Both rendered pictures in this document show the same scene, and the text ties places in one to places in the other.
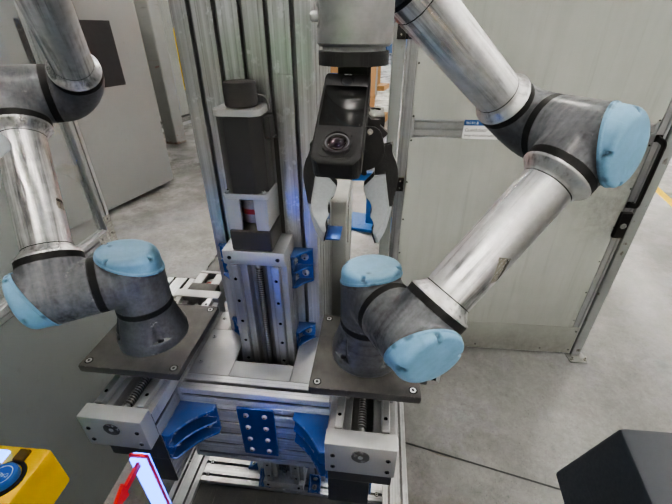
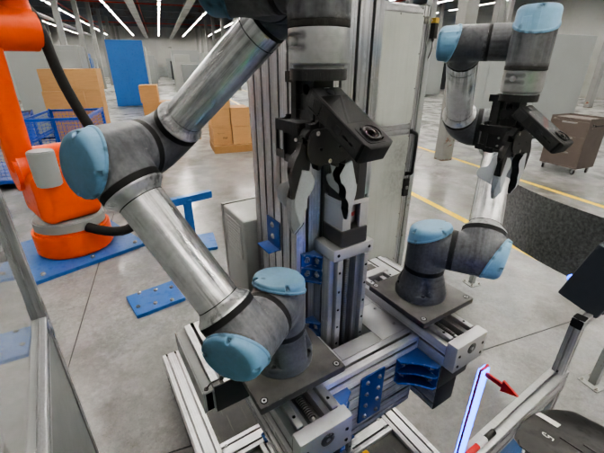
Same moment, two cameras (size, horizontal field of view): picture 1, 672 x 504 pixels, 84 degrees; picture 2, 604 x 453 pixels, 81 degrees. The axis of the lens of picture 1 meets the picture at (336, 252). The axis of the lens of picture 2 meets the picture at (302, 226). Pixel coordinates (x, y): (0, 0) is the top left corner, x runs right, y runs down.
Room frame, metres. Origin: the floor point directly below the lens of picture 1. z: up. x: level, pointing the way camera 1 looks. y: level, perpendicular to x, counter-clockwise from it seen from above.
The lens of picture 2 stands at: (0.11, 0.80, 1.69)
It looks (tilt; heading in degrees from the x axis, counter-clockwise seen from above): 25 degrees down; 321
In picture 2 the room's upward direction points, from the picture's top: straight up
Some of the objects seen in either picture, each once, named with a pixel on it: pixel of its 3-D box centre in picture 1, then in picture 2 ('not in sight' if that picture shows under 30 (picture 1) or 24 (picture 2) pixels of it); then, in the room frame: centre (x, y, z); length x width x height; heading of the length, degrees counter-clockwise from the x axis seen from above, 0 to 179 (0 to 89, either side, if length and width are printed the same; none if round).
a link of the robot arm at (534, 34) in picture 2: not in sight; (532, 38); (0.43, -0.02, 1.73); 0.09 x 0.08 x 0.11; 115
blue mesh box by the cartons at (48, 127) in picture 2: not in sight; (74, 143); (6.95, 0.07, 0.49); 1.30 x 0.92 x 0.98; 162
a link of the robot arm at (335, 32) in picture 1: (351, 26); (521, 83); (0.42, -0.02, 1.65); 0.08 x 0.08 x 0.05
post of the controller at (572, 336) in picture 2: not in sight; (569, 344); (0.23, -0.28, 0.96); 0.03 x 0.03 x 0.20; 85
